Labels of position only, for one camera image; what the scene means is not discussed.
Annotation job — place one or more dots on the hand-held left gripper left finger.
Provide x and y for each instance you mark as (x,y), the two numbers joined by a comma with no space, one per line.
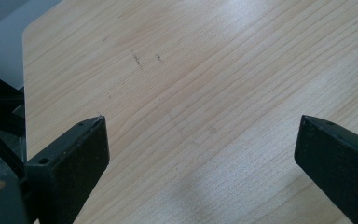
(71,161)

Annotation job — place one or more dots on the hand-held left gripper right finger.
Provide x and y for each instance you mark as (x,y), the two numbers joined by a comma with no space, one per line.
(338,158)

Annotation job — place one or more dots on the black metal stand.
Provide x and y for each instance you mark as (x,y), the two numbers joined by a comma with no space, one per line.
(0,105)

